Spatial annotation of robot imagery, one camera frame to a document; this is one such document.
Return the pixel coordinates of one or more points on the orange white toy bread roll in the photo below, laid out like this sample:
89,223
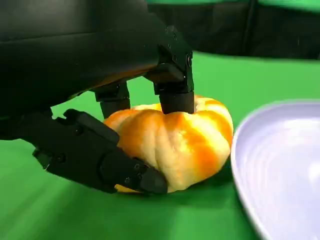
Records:
180,140

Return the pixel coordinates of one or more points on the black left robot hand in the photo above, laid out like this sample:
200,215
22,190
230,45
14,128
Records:
62,50

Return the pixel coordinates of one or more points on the green table cloth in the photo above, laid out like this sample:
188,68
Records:
75,215

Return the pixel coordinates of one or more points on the black backdrop curtain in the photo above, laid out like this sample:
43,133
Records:
237,27

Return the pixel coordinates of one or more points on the lilac plate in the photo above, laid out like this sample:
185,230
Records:
280,162

